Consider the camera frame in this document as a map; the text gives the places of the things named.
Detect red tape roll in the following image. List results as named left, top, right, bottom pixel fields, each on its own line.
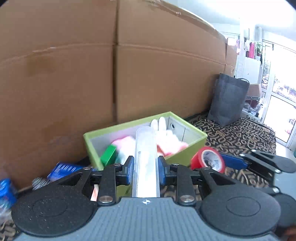
left=190, top=147, right=225, bottom=173

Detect lime green storage box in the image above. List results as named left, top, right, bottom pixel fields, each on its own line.
left=83, top=112, right=207, bottom=170

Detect blue gum tub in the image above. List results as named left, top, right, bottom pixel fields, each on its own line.
left=0, top=178, right=16, bottom=210

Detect clear plastic toothbrush case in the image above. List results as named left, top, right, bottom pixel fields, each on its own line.
left=132, top=126, right=160, bottom=198

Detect large brown cardboard box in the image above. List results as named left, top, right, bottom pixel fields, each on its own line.
left=1, top=1, right=237, bottom=188

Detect orange white medicine box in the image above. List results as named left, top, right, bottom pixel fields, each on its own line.
left=90, top=184, right=99, bottom=202

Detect blue flat box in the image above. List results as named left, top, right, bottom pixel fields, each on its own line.
left=47, top=163, right=83, bottom=182

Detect white pink work gloves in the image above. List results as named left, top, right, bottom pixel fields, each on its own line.
left=111, top=116, right=189, bottom=164

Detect green small box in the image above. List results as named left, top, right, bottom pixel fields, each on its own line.
left=100, top=145, right=117, bottom=167

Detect steel wool scourer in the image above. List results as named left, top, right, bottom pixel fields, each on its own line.
left=32, top=177, right=51, bottom=190

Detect black tan letter-print blanket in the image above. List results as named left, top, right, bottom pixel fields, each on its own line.
left=184, top=111, right=277, bottom=189

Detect dark grey tote bag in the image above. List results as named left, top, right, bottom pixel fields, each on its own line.
left=207, top=73, right=250, bottom=126

